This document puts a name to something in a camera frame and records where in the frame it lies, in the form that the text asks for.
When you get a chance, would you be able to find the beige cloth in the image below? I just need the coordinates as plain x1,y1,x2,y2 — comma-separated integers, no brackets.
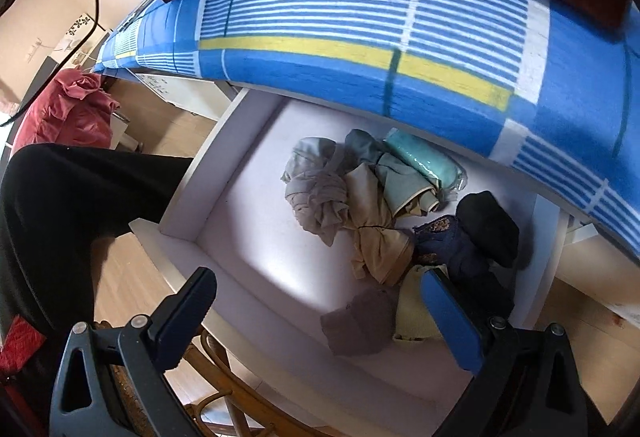
345,164,416,288

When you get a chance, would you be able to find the yellow-green cloth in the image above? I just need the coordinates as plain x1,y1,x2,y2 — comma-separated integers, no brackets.
392,267,446,343

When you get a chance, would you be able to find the teal cloth in plastic packet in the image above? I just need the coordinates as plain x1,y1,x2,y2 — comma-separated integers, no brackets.
385,130,468,205

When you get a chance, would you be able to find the black cloth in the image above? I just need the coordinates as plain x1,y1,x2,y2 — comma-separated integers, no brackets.
456,191,521,268

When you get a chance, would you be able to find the slate blue cloth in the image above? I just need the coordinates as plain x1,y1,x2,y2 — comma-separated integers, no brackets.
344,128,387,166

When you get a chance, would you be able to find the rattan chair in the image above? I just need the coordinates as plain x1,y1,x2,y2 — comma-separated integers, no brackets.
95,322,326,437

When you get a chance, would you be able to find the brown-grey cloth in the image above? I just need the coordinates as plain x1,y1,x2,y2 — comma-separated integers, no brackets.
320,289,401,358

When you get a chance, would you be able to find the pink-red cloth pile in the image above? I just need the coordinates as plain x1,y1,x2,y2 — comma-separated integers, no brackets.
17,68,121,150

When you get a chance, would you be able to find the navy embroidered cloth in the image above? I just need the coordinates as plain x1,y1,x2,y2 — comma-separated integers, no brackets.
411,214,516,318

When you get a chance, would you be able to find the grey cloth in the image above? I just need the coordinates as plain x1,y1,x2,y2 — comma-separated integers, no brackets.
280,137,353,248

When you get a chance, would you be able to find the sage green cloth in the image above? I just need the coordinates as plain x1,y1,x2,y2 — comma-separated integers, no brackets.
374,151,442,218

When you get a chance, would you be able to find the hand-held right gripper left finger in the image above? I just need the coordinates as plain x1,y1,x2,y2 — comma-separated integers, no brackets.
50,267,218,437

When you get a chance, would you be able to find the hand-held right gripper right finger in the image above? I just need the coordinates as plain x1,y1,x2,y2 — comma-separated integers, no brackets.
419,267,608,437

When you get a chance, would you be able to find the blue striped bed sheet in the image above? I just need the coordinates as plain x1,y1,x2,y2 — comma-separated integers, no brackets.
95,0,640,263

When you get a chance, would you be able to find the ink painting wall scroll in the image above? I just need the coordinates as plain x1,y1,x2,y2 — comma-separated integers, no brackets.
25,14,111,63

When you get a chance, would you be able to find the white cabinet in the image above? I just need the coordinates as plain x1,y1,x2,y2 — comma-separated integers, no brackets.
135,72,236,123

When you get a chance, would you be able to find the red patterned bag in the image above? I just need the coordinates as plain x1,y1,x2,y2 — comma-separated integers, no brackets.
0,314,48,378

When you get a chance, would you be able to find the person's black pants leg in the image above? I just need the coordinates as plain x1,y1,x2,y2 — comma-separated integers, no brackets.
0,143,193,368

